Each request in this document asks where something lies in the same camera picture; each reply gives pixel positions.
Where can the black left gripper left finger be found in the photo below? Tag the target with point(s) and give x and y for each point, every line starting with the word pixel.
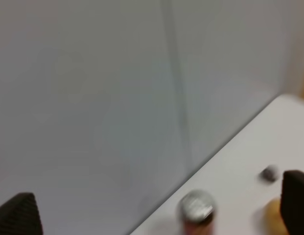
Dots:
pixel 20 216

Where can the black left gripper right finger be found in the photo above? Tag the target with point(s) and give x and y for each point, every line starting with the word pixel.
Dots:
pixel 292 201

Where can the tan spotted potato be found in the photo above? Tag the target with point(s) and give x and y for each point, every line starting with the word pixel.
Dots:
pixel 274 224

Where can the red soda can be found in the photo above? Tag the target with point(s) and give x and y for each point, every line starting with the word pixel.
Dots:
pixel 196 212

